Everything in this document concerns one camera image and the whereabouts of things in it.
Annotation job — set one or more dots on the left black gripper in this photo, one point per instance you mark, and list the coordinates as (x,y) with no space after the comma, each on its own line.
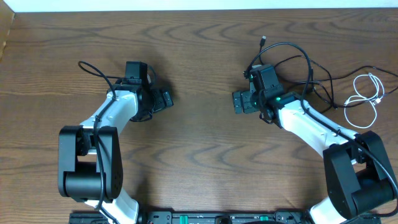
(162,99)

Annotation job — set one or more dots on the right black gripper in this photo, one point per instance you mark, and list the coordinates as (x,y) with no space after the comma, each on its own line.
(245,96)

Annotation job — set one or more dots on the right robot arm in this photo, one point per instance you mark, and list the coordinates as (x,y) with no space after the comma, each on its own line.
(359,175)

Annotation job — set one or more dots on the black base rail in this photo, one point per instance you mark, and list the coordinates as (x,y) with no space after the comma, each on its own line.
(211,218)

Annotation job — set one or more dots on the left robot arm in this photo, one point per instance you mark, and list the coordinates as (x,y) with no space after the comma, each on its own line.
(90,166)

